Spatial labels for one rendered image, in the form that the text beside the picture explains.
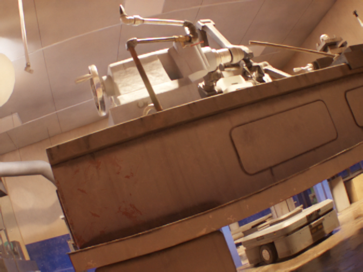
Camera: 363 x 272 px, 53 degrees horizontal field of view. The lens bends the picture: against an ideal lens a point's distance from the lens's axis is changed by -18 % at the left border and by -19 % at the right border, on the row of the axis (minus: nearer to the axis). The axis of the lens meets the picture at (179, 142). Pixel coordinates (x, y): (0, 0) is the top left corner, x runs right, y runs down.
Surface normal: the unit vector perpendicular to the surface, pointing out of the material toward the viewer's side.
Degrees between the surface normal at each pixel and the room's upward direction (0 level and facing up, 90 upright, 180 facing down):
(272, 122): 90
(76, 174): 90
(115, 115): 90
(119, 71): 76
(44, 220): 90
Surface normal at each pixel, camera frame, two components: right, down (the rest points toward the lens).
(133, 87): 0.01, -0.64
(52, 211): 0.17, -0.29
